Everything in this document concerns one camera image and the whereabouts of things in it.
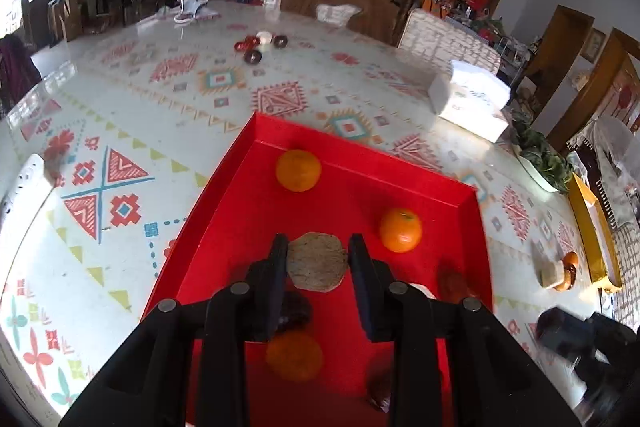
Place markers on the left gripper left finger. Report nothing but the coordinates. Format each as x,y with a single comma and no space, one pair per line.
146,381

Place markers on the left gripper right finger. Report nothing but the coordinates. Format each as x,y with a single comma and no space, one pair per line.
454,364

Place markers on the beige rice cake puff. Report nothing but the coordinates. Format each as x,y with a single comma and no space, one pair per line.
316,262

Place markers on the yellow-orange tangerine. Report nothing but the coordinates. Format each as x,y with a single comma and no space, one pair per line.
294,356

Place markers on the red tray box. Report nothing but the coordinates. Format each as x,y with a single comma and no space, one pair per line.
242,208

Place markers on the patterned chair at right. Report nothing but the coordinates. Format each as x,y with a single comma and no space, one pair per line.
625,303

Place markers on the white power strip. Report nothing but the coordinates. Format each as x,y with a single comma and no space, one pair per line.
19,207

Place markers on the green spinach leaves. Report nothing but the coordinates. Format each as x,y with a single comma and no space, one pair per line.
542,162

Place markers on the white tissue box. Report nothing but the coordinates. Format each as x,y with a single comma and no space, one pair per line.
471,98

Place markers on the small dark snacks cluster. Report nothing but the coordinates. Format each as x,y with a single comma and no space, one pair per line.
253,47

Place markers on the patterned dining chair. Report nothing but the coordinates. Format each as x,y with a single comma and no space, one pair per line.
437,43

